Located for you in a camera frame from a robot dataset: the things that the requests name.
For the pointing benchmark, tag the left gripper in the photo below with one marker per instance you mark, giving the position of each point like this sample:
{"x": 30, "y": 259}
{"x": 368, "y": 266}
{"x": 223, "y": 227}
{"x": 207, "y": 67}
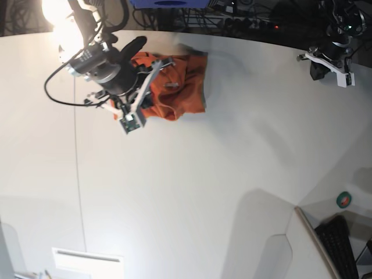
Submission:
{"x": 335, "y": 53}

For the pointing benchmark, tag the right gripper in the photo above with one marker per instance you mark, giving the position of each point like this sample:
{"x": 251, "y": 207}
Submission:
{"x": 110, "y": 68}

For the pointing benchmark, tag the orange t-shirt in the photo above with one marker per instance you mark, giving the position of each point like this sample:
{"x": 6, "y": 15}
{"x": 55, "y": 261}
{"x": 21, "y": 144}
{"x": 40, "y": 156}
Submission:
{"x": 178, "y": 88}

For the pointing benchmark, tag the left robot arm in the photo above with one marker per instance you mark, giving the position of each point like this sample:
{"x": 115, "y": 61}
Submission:
{"x": 345, "y": 21}

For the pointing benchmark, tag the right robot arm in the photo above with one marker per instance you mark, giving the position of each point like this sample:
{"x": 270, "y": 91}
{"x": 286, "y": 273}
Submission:
{"x": 77, "y": 25}

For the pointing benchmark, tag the green tape roll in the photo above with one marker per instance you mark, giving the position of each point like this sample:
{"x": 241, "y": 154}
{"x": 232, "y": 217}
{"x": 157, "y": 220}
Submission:
{"x": 344, "y": 199}

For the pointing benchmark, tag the black keyboard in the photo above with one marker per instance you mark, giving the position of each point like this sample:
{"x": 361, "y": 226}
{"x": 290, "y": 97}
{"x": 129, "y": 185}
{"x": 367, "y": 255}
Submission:
{"x": 334, "y": 236}

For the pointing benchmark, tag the white paper sheet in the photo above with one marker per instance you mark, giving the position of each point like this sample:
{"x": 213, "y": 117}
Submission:
{"x": 92, "y": 264}

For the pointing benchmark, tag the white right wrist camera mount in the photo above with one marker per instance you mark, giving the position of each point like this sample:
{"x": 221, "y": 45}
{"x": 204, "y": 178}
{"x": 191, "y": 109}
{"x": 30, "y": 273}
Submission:
{"x": 127, "y": 106}

